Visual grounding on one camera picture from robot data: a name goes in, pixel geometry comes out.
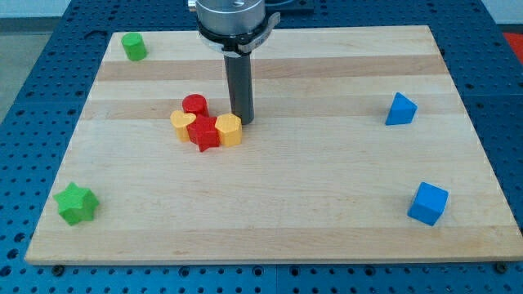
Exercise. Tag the light wooden board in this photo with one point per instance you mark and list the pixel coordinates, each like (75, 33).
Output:
(318, 178)

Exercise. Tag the green star block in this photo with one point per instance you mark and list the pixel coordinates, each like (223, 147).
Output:
(76, 204)

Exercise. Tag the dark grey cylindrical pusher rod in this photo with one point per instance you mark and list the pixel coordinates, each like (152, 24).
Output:
(239, 80)

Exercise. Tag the blue triangle block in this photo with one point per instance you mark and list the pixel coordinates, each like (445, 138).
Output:
(402, 110)

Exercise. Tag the red star block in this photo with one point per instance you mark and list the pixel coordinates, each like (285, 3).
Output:
(203, 133)

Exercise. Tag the red cylinder block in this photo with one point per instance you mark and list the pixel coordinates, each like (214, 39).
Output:
(195, 104)

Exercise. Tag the yellow hexagon block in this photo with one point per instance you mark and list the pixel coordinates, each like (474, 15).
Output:
(229, 128)

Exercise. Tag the yellow heart block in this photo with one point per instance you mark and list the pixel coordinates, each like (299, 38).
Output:
(180, 122)

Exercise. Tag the blue cube block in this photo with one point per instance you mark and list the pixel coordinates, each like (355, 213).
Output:
(428, 204)

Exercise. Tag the green cylinder block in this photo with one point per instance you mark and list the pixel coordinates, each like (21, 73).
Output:
(134, 46)

